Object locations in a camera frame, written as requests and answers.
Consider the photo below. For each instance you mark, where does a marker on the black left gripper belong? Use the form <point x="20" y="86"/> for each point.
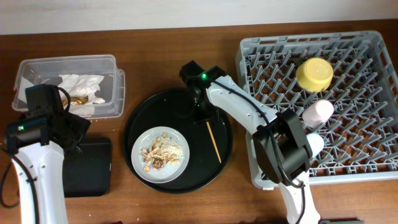
<point x="79" y="126"/>

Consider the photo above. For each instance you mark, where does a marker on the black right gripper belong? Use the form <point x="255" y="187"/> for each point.
<point x="199" y="118"/>

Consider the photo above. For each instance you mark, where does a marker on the brown snack wrapper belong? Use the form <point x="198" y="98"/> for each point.
<point x="76" y="100"/>

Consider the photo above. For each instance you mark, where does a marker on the white napkin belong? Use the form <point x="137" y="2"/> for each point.
<point x="83" y="85"/>

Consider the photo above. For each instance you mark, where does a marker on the wooden chopstick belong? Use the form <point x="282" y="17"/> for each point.
<point x="213" y="141"/>

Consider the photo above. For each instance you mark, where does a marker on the food scraps and rice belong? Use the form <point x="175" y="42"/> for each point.
<point x="161" y="152"/>

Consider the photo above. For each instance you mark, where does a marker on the grey plate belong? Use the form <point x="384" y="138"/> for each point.
<point x="168" y="173"/>

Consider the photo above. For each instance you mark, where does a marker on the yellow bowl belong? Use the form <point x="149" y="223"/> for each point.
<point x="314" y="75"/>

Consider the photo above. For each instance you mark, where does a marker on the pink cup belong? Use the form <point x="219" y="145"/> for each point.
<point x="318" y="113"/>

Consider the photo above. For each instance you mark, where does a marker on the light blue cup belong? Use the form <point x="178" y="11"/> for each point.
<point x="316" y="143"/>

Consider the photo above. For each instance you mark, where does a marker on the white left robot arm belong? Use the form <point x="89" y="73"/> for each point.
<point x="37" y="144"/>

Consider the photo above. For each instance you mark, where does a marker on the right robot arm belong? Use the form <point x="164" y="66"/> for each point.
<point x="283" y="149"/>

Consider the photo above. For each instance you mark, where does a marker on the grey plastic dishwasher rack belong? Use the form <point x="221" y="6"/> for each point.
<point x="361" y="136"/>

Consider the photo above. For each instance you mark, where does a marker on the clear plastic bin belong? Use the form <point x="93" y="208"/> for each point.
<point x="34" y="72"/>

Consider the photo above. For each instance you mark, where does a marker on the round black tray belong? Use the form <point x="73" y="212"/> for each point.
<point x="173" y="108"/>

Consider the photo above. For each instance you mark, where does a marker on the black rectangular tray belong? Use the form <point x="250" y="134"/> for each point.
<point x="87" y="171"/>

